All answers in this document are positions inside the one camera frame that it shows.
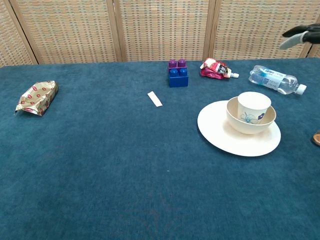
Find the blue building block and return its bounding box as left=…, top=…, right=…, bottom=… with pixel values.
left=168, top=67, right=190, bottom=88

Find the gold snack bag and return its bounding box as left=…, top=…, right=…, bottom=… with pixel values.
left=13, top=80, right=60, bottom=117

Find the paper cup with blue flowers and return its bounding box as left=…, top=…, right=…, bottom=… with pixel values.
left=237, top=91, right=272, bottom=125

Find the clear plastic water bottle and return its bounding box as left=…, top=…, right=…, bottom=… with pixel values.
left=248, top=64, right=308, bottom=96

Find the pale pink paper strip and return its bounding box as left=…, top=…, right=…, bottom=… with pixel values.
left=147, top=91, right=164, bottom=108

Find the blue tablecloth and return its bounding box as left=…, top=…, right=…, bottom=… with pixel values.
left=0, top=57, right=320, bottom=240

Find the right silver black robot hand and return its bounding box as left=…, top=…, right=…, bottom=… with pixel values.
left=279, top=23, right=320, bottom=50

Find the purple building block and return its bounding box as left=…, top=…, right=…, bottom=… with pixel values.
left=167, top=58, right=188, bottom=70

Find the off-white bowl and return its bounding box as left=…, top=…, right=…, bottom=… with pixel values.
left=226, top=96, right=277, bottom=135

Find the woven folding screen panel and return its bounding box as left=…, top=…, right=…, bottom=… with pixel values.
left=0, top=0, right=38, bottom=68
left=8, top=0, right=120, bottom=65
left=113, top=0, right=213, bottom=63
left=208, top=0, right=320, bottom=61
left=306, top=43, right=320, bottom=59

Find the red drink pouch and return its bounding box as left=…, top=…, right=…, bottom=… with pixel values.
left=199, top=57, right=240, bottom=80

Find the white paper plate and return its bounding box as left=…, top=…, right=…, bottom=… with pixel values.
left=197, top=100, right=282, bottom=158

